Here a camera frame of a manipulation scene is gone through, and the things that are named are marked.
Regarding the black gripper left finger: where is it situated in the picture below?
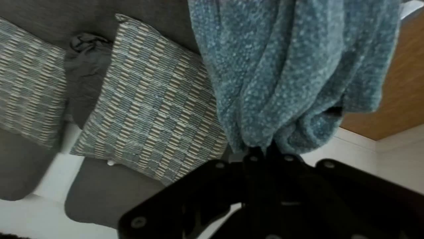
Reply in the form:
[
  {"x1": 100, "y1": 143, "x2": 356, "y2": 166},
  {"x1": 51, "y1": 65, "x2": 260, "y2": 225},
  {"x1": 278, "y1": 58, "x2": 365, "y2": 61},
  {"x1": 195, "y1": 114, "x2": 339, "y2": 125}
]
[{"x1": 117, "y1": 151, "x2": 267, "y2": 239}]

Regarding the grey headboard cushion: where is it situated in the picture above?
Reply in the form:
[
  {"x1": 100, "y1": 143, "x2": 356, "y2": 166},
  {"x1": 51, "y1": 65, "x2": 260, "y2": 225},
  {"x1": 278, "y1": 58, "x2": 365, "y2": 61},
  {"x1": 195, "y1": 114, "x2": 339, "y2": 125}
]
[
  {"x1": 0, "y1": 126, "x2": 60, "y2": 202},
  {"x1": 63, "y1": 156, "x2": 177, "y2": 229}
]

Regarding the grey checked pillow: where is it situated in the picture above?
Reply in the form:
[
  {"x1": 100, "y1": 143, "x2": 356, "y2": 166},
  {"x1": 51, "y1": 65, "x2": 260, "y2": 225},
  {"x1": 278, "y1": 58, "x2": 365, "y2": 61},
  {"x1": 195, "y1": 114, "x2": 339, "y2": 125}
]
[
  {"x1": 70, "y1": 12, "x2": 230, "y2": 187},
  {"x1": 0, "y1": 17, "x2": 68, "y2": 150}
]

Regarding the white bed frame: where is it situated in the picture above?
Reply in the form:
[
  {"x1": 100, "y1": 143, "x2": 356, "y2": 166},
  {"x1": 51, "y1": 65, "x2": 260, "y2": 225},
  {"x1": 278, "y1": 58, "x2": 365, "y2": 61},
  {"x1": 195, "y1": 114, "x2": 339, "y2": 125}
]
[{"x1": 398, "y1": 0, "x2": 424, "y2": 20}]

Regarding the grey bed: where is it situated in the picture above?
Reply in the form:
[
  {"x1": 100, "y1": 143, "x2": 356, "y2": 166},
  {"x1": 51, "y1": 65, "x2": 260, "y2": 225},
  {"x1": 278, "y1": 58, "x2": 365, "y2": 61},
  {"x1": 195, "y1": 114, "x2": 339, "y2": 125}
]
[{"x1": 0, "y1": 0, "x2": 199, "y2": 54}]

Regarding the blue fleece blanket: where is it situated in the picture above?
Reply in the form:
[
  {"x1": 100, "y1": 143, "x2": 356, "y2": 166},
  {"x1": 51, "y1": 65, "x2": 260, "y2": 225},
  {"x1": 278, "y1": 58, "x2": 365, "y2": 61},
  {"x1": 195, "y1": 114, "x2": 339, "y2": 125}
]
[{"x1": 186, "y1": 0, "x2": 402, "y2": 156}]

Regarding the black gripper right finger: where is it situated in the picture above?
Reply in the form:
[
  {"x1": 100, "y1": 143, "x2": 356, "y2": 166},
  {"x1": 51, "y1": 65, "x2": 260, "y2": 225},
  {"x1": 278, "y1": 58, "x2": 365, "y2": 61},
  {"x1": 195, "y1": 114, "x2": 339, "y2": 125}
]
[{"x1": 263, "y1": 140, "x2": 424, "y2": 239}]

